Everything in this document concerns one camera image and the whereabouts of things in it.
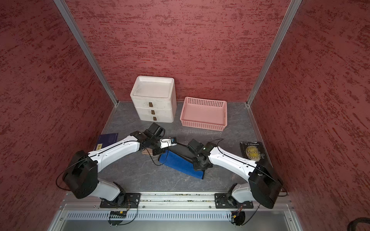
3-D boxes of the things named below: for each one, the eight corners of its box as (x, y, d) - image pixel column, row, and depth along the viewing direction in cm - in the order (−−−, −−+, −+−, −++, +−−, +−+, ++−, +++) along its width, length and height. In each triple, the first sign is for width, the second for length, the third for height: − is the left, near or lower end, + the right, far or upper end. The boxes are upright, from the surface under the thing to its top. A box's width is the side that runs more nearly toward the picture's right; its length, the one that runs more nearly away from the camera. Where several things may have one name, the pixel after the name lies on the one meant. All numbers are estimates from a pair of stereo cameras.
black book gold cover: (244, 161, 91) (245, 160, 89) (239, 143, 99) (240, 141, 97) (266, 161, 91) (268, 160, 89) (259, 143, 100) (261, 141, 97)
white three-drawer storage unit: (139, 122, 109) (127, 98, 89) (145, 101, 124) (136, 76, 104) (175, 123, 109) (172, 98, 89) (177, 101, 124) (174, 76, 104)
